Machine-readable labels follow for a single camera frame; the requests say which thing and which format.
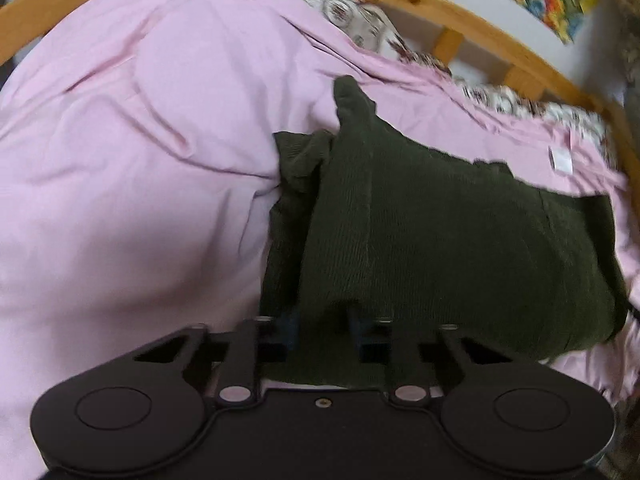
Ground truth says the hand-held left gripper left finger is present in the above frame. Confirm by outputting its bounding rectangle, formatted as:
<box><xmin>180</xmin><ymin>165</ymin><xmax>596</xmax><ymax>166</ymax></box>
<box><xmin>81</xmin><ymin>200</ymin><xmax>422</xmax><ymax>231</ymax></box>
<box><xmin>134</xmin><ymin>312</ymin><xmax>301</xmax><ymax>409</ymax></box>

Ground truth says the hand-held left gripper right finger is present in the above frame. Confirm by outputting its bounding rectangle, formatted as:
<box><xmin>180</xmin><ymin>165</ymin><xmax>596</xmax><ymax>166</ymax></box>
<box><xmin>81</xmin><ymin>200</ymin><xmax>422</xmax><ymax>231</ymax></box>
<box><xmin>347</xmin><ymin>307</ymin><xmax>507</xmax><ymax>407</ymax></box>

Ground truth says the dark green corduroy jacket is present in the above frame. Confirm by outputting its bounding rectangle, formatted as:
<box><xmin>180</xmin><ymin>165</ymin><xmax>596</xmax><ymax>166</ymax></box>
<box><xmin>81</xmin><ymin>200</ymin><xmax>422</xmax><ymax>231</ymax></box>
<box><xmin>258</xmin><ymin>75</ymin><xmax>632</xmax><ymax>389</ymax></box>

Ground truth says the pink blanket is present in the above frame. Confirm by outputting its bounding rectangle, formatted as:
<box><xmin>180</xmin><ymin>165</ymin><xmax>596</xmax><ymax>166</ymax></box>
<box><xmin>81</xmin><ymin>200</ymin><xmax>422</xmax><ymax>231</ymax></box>
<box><xmin>0</xmin><ymin>0</ymin><xmax>640</xmax><ymax>480</ymax></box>

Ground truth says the floral patterned bed sheet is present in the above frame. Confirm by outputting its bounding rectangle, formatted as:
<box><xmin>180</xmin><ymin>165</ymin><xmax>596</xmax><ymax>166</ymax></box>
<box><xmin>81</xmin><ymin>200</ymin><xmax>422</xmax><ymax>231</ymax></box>
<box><xmin>276</xmin><ymin>0</ymin><xmax>627</xmax><ymax>173</ymax></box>

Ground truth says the dark patterned hanging cloth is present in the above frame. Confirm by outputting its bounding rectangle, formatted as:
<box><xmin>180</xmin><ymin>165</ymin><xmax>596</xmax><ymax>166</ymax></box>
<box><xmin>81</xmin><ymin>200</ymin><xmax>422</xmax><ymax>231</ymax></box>
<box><xmin>614</xmin><ymin>0</ymin><xmax>640</xmax><ymax>128</ymax></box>

